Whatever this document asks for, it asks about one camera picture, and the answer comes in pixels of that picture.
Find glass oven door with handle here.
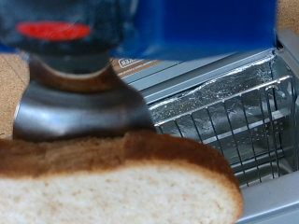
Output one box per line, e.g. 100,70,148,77
108,50,237,85

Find black spatula with blue block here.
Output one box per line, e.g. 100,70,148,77
0,0,278,143

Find white bread slice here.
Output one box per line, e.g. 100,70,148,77
0,130,245,224

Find silver toaster oven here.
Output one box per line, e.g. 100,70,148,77
122,29,299,224

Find wire oven rack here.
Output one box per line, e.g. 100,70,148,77
153,75,297,189

